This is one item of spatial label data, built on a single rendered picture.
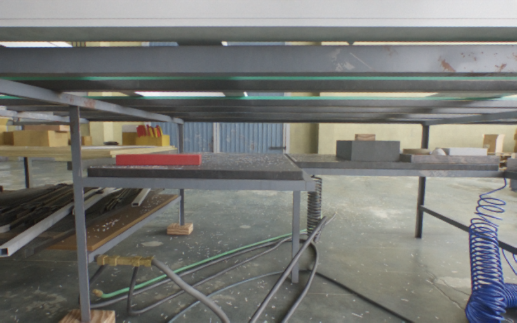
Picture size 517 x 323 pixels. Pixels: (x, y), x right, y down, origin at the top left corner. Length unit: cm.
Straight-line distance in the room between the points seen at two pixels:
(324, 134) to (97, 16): 642
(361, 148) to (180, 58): 102
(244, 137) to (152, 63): 648
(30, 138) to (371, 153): 183
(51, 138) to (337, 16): 165
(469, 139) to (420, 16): 834
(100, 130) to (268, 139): 450
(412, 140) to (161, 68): 770
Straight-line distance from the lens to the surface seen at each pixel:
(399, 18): 49
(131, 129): 192
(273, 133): 691
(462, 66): 56
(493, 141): 784
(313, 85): 72
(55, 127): 185
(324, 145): 674
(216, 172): 84
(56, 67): 60
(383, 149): 136
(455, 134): 859
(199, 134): 717
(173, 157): 99
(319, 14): 45
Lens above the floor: 69
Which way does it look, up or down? 5 degrees down
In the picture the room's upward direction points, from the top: 1 degrees clockwise
